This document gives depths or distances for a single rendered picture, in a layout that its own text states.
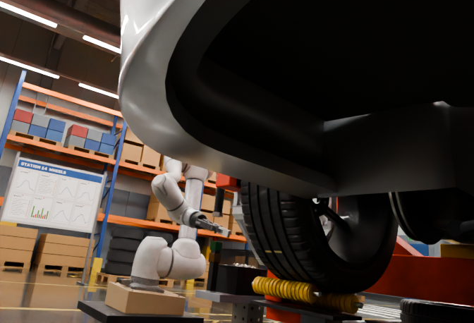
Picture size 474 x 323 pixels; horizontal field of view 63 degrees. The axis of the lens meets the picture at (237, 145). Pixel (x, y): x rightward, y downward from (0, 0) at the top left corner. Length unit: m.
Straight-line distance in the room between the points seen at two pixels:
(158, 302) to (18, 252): 8.60
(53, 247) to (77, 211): 3.46
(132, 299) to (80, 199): 5.38
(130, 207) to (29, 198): 5.67
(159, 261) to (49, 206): 5.17
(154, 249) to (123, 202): 10.25
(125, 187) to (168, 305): 10.44
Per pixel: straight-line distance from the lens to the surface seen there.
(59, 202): 7.27
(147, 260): 2.18
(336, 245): 1.62
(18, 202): 7.18
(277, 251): 1.26
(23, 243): 10.58
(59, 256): 10.73
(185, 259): 2.24
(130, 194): 12.49
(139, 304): 2.07
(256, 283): 1.44
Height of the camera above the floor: 0.56
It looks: 17 degrees up
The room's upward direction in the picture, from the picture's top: 6 degrees clockwise
